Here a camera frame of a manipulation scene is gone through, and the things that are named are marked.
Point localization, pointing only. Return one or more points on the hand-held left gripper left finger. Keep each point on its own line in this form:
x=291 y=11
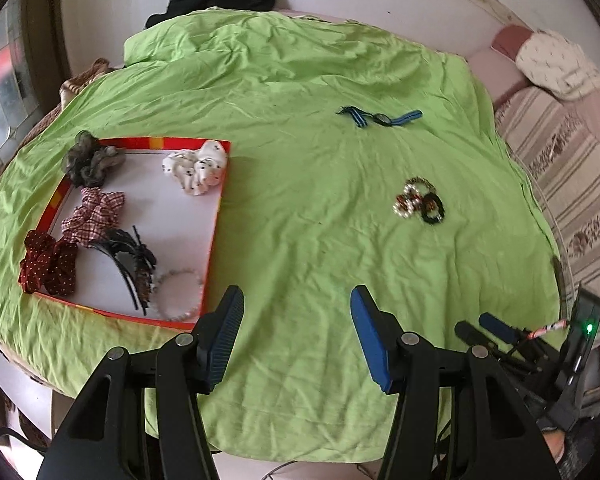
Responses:
x=225 y=340

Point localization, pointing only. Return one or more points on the red polka dot scrunchie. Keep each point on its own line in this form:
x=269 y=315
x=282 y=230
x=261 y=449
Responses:
x=50 y=262

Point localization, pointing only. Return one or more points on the striped floral sofa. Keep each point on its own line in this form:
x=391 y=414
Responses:
x=570 y=160

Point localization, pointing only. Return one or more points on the glass door panel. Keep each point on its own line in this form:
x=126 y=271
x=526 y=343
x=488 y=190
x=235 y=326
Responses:
x=10 y=60

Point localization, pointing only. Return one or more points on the red shallow box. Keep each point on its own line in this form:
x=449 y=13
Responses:
x=180 y=235

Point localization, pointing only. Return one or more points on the red plaid scrunchie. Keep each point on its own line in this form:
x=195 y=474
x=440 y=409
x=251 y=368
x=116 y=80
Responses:
x=92 y=215

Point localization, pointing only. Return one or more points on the pink cushion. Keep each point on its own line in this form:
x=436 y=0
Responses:
x=500 y=60

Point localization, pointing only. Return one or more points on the white patterned pillow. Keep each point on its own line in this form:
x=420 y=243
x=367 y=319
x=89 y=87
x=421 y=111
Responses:
x=555 y=65

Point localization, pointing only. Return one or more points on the white black-dotted scrunchie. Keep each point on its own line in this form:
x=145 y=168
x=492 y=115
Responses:
x=200 y=165

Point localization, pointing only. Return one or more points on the green bed sheet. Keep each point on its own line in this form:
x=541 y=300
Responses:
x=305 y=210

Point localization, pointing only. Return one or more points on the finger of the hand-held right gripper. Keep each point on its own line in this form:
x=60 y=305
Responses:
x=467 y=331
x=495 y=325

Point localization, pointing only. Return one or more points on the black hair claw clip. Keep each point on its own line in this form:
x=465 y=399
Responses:
x=130 y=255

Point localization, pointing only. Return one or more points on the brown knitted cloth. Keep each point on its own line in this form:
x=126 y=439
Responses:
x=82 y=82

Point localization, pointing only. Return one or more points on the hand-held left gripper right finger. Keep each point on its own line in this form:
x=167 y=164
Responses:
x=370 y=340

